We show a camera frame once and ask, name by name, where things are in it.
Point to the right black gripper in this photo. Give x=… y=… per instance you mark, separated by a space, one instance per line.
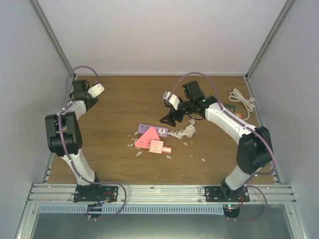
x=170 y=118

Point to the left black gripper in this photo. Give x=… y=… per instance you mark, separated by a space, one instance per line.
x=94 y=102

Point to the purple power strip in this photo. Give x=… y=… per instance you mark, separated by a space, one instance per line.
x=161 y=131

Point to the pink cube socket adapter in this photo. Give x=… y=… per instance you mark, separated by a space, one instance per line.
x=156 y=146

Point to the pink triangular socket adapter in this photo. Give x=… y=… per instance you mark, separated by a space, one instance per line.
x=145 y=140

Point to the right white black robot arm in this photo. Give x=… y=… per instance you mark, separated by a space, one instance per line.
x=254 y=144

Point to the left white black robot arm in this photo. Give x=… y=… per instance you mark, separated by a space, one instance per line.
x=63 y=132

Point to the dark green cube adapter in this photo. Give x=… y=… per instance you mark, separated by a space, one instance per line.
x=230 y=107

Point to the orange power strip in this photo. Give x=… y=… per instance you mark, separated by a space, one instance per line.
x=238 y=115

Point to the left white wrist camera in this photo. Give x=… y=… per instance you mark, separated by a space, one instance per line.
x=96 y=90

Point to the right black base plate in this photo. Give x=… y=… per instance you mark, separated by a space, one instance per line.
x=218 y=194

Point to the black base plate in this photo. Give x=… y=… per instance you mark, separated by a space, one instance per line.
x=94 y=193
x=218 y=194

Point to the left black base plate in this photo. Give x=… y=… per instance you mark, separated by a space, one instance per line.
x=94 y=193

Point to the aluminium front rail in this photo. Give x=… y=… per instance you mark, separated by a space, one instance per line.
x=155 y=194

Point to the grey slotted cable duct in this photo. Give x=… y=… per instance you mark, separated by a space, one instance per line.
x=138 y=209

